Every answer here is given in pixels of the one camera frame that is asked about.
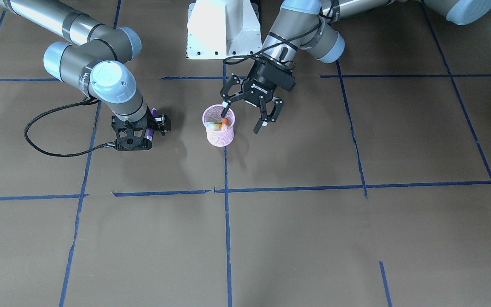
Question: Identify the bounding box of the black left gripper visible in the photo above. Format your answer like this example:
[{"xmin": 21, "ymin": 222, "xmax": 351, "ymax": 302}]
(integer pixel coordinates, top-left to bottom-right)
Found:
[{"xmin": 221, "ymin": 58, "xmax": 295, "ymax": 123}]

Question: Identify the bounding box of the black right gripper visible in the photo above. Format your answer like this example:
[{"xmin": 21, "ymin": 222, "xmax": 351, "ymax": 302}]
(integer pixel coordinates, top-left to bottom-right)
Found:
[{"xmin": 147, "ymin": 113, "xmax": 268, "ymax": 136}]

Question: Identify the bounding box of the orange highlighter pen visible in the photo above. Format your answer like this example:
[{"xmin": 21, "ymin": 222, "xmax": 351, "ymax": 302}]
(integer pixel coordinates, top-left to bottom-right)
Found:
[{"xmin": 221, "ymin": 117, "xmax": 228, "ymax": 132}]

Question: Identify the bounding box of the green highlighter pen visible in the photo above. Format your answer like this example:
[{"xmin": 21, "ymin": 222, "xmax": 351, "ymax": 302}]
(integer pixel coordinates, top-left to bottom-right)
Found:
[{"xmin": 204, "ymin": 122, "xmax": 221, "ymax": 130}]

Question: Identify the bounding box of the purple highlighter pen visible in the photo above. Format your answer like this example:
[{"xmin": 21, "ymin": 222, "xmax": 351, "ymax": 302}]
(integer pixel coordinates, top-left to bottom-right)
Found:
[{"xmin": 145, "ymin": 108, "xmax": 158, "ymax": 142}]

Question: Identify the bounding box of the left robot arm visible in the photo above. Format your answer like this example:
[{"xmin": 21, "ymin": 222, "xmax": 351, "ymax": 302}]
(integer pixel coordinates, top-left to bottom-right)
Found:
[{"xmin": 220, "ymin": 0, "xmax": 390, "ymax": 132}]

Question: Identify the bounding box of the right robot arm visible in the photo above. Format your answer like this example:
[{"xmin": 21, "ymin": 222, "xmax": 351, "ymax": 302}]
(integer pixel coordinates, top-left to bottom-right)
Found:
[{"xmin": 0, "ymin": 0, "xmax": 171, "ymax": 135}]

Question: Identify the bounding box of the pink mesh pen holder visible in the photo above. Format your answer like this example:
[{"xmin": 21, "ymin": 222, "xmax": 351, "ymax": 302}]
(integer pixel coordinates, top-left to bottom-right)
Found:
[{"xmin": 202, "ymin": 104, "xmax": 236, "ymax": 147}]

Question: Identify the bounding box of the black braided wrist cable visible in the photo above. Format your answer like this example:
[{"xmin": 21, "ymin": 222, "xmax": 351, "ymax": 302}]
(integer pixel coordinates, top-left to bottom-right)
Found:
[{"xmin": 228, "ymin": 0, "xmax": 340, "ymax": 65}]

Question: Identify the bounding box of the white pedestal column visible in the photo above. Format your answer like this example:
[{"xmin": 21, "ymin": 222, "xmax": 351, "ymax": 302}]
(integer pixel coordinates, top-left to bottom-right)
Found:
[{"xmin": 186, "ymin": 0, "xmax": 262, "ymax": 60}]

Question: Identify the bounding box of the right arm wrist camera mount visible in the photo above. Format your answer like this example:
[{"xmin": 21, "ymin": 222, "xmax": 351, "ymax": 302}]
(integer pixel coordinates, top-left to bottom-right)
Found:
[{"xmin": 111, "ymin": 113, "xmax": 152, "ymax": 151}]

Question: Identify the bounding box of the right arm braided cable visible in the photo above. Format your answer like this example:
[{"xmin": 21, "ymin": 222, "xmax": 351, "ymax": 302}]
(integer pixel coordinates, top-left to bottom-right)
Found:
[{"xmin": 24, "ymin": 97, "xmax": 117, "ymax": 157}]

